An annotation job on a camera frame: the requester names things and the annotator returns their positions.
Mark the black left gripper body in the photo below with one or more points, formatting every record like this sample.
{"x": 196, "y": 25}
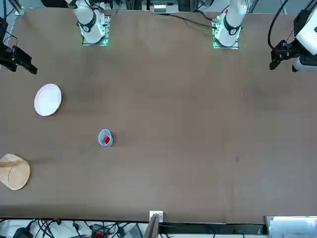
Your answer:
{"x": 292, "y": 50}

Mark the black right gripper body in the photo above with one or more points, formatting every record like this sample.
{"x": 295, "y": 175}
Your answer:
{"x": 7, "y": 55}

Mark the blue plastic cup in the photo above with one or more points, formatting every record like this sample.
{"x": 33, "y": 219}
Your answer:
{"x": 102, "y": 140}

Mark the red block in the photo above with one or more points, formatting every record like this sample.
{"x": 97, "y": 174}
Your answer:
{"x": 107, "y": 139}

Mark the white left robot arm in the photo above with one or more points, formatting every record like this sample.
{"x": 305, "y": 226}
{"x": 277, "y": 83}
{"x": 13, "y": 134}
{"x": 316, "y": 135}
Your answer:
{"x": 231, "y": 24}

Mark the pale pink plate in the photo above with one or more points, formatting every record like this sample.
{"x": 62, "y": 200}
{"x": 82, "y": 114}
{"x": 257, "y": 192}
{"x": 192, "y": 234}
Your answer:
{"x": 48, "y": 100}

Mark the white power strip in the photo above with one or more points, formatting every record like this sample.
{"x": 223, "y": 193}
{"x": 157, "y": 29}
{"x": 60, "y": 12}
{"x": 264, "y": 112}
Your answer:
{"x": 162, "y": 8}

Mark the white flat box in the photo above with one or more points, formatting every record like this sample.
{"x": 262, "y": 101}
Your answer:
{"x": 292, "y": 226}

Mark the black power adapter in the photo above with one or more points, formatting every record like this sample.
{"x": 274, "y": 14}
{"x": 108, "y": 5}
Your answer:
{"x": 22, "y": 233}

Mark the red and black connector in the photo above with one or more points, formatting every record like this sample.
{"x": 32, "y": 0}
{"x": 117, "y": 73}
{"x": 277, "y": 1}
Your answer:
{"x": 97, "y": 231}

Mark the dark grey power brick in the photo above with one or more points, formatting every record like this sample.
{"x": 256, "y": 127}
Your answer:
{"x": 135, "y": 231}

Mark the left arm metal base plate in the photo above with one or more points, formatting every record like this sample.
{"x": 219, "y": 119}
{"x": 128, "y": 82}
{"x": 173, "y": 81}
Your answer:
{"x": 216, "y": 37}

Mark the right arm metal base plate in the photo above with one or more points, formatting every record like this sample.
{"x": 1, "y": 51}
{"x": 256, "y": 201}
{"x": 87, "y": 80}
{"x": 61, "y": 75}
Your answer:
{"x": 105, "y": 32}

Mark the white bracket box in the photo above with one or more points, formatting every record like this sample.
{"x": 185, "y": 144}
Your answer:
{"x": 159, "y": 215}

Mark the aluminium post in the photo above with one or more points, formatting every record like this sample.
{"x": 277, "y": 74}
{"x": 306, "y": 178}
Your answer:
{"x": 153, "y": 228}

